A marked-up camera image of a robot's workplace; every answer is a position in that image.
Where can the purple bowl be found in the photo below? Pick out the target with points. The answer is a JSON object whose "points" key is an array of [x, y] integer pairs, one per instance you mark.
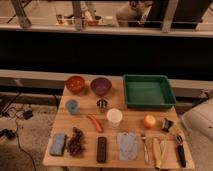
{"points": [[100, 86]]}

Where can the yellow banana peel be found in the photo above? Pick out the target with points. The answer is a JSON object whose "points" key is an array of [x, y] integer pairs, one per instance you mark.
{"points": [[159, 148]]}

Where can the red chili pepper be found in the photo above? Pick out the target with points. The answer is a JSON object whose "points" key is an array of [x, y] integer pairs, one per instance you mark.
{"points": [[95, 123]]}

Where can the blue plastic cup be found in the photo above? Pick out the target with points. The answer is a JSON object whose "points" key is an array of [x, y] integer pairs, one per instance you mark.
{"points": [[72, 106]]}

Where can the orange apple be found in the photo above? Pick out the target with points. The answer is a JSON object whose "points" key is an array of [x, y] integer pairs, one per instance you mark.
{"points": [[149, 121]]}

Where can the black remote control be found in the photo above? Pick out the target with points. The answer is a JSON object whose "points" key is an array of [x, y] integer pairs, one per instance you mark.
{"points": [[101, 150]]}

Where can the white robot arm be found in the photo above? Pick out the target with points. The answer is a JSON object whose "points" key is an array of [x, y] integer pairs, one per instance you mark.
{"points": [[200, 119]]}

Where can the silver fork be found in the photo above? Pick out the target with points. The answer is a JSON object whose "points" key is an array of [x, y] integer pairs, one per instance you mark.
{"points": [[146, 155]]}

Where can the small metal cup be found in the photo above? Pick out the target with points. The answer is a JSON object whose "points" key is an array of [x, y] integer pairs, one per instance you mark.
{"points": [[102, 104]]}

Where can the bunch of dark grapes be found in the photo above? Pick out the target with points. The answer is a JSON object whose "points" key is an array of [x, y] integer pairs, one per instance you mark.
{"points": [[75, 143]]}

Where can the orange bowl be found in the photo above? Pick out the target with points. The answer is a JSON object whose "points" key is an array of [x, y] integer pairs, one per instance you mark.
{"points": [[75, 84]]}

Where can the white paper cup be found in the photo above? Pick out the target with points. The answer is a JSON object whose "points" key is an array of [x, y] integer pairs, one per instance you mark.
{"points": [[114, 117]]}

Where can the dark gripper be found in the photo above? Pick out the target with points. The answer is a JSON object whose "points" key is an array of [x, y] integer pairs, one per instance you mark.
{"points": [[166, 125]]}

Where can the blue sponge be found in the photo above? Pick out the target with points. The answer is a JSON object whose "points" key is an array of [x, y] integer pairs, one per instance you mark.
{"points": [[58, 144]]}

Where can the green plastic tray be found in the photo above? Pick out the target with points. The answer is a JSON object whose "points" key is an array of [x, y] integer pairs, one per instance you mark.
{"points": [[148, 91]]}

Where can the blue folded cloth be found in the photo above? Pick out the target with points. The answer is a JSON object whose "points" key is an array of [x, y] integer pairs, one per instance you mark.
{"points": [[127, 146]]}

